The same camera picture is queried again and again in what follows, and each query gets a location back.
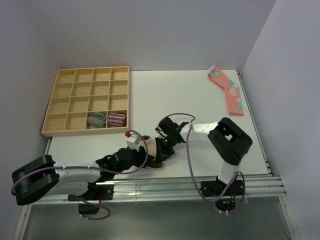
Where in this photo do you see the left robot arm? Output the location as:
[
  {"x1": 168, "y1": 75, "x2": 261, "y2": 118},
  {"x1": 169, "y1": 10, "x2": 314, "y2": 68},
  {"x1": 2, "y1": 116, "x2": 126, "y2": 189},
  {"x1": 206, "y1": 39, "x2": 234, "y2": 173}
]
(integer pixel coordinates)
[{"x1": 10, "y1": 146, "x2": 154, "y2": 206}]

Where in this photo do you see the aluminium front rail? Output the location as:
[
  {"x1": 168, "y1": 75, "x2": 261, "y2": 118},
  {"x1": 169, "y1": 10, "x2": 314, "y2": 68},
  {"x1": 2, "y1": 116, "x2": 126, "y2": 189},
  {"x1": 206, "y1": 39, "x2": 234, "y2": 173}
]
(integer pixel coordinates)
[{"x1": 23, "y1": 174, "x2": 287, "y2": 205}]

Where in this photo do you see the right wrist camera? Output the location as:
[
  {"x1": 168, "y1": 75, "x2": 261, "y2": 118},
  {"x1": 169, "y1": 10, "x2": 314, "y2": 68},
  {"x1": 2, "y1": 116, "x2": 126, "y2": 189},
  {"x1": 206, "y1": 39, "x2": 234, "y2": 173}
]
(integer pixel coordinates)
[{"x1": 154, "y1": 127, "x2": 166, "y2": 138}]

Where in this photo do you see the pink patterned sock pair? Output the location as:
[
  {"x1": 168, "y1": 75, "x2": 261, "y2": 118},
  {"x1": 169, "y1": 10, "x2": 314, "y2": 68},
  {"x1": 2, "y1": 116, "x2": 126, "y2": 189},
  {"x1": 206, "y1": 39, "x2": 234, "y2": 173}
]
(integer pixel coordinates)
[{"x1": 207, "y1": 65, "x2": 244, "y2": 117}]

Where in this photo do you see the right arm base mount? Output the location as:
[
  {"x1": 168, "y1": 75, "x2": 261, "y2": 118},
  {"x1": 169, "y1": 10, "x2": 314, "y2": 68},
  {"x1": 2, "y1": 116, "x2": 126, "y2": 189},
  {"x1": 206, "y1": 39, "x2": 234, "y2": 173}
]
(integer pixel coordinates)
[{"x1": 200, "y1": 179, "x2": 246, "y2": 214}]

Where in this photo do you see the purple striped rolled sock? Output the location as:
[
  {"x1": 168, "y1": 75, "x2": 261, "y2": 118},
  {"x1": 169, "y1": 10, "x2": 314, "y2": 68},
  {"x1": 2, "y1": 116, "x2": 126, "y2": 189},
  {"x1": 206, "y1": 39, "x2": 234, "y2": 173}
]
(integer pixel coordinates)
[{"x1": 106, "y1": 112, "x2": 127, "y2": 127}]

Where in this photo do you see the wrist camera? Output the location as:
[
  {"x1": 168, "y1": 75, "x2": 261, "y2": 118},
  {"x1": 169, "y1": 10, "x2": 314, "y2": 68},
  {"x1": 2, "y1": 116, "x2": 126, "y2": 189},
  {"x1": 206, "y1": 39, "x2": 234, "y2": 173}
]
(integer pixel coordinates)
[
  {"x1": 154, "y1": 127, "x2": 166, "y2": 138},
  {"x1": 125, "y1": 131, "x2": 142, "y2": 152}
]

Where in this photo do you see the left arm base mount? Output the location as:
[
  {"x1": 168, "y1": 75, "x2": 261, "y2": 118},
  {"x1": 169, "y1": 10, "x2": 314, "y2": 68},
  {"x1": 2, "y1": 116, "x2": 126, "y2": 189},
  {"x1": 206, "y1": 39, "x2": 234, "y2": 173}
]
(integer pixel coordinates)
[{"x1": 67, "y1": 183, "x2": 114, "y2": 221}]

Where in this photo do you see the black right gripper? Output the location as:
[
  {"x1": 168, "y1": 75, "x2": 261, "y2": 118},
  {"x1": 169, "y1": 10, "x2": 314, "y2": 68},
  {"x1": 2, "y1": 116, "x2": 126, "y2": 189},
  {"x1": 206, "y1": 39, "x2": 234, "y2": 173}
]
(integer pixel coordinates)
[{"x1": 155, "y1": 134, "x2": 177, "y2": 165}]

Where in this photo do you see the wooden compartment tray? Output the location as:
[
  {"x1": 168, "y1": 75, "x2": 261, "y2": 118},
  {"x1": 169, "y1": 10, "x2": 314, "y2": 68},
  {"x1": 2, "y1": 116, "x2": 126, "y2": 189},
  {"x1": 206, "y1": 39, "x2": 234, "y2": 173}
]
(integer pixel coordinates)
[{"x1": 41, "y1": 66, "x2": 130, "y2": 137}]

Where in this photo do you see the cream and brown sock pair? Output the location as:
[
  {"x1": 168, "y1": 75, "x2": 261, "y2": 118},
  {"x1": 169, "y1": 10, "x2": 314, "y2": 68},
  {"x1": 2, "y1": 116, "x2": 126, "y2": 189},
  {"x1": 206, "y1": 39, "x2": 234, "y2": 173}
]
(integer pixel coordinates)
[{"x1": 142, "y1": 135, "x2": 164, "y2": 169}]

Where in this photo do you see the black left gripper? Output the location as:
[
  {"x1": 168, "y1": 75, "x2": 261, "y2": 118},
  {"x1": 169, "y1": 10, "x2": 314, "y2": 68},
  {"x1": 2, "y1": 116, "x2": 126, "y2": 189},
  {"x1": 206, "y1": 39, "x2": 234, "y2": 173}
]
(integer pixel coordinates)
[{"x1": 114, "y1": 143, "x2": 154, "y2": 175}]

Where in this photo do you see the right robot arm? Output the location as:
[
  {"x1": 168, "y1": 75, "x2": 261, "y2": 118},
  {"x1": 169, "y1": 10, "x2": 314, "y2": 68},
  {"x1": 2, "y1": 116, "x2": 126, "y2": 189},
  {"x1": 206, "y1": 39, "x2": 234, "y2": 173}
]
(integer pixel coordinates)
[{"x1": 155, "y1": 116, "x2": 253, "y2": 195}]

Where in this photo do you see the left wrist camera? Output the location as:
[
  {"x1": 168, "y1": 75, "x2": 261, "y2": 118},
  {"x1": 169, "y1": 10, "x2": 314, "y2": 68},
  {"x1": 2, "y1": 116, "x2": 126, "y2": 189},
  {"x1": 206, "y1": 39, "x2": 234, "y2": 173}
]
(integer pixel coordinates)
[{"x1": 125, "y1": 131, "x2": 142, "y2": 152}]

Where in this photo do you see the grey rolled sock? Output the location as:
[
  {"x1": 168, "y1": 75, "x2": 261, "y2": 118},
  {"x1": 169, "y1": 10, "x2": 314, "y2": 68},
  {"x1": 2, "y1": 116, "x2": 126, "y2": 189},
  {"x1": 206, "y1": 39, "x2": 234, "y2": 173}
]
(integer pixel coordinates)
[{"x1": 86, "y1": 112, "x2": 107, "y2": 129}]

